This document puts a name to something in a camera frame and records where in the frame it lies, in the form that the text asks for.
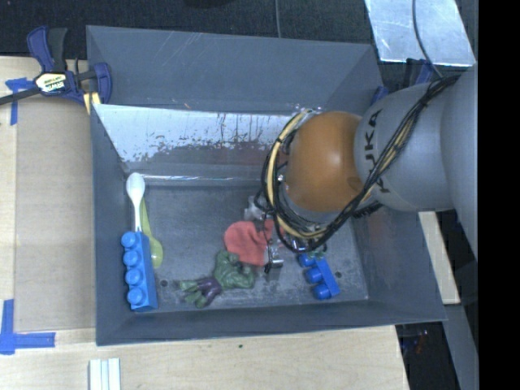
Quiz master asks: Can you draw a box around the green and purple toy figure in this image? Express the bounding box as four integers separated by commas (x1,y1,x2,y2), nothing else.
178,249,258,310

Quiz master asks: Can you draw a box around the white plastic spoon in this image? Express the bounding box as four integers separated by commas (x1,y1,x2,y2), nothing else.
125,171,147,233

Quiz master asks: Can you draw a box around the yellow-green plastic spoon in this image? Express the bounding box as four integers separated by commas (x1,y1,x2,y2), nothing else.
139,198,165,270

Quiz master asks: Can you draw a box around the pale wood board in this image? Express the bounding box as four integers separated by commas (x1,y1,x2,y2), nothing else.
14,95,98,335

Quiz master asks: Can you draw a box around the short blue toy block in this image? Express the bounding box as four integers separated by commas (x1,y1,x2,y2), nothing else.
297,251,341,301

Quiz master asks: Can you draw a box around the red cloth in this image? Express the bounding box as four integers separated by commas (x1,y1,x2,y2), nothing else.
223,219,282,268

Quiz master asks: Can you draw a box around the long blue toy block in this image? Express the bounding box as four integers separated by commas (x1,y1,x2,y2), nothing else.
119,230,159,313

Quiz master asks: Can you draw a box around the grey metal bin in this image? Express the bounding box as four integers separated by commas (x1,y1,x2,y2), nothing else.
84,24,449,347

